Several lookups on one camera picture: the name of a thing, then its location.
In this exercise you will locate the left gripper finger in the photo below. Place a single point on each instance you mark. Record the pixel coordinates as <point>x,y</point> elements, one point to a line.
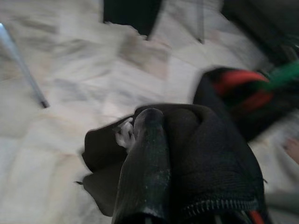
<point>149,168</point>

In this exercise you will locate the black zip garment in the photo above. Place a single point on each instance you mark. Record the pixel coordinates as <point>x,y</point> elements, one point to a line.
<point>210,151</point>

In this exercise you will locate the green clothes hanger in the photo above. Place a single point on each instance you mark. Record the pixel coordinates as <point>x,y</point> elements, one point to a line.
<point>285,72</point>

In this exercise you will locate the silver metal clothes rack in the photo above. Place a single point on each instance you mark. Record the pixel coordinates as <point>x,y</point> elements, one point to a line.
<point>23,67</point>

